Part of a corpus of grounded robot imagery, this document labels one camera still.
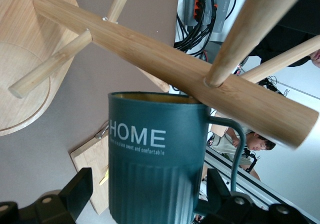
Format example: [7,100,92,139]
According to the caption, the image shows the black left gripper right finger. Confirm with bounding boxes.
[199,168,310,224]

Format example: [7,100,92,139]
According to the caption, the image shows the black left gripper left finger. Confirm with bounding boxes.
[0,167,94,224]

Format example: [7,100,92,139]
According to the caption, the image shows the dark green HOME mug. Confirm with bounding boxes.
[107,91,247,224]

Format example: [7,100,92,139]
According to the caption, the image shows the yellow plastic fork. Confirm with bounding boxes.
[99,168,110,186]

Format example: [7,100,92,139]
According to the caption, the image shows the wooden cutting board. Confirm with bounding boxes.
[69,66,171,215]

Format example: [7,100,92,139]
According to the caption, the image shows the person with glasses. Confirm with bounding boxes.
[214,126,277,182]

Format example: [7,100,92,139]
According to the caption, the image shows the wooden mug tree rack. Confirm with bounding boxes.
[0,0,320,150]

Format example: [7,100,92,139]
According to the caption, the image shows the grey adapter box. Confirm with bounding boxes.
[212,0,231,34]

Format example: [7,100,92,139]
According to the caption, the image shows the grey orange power strip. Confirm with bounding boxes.
[183,0,220,26]

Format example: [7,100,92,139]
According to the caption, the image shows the person in black clothes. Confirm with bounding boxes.
[247,0,320,69]

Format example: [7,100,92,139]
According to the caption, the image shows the aluminium table edge rail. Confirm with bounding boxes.
[203,148,320,224]

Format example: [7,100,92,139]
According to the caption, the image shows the black camera rig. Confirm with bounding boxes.
[239,146,262,174]

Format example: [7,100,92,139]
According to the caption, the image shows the black cable bundle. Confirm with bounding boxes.
[173,9,218,57]

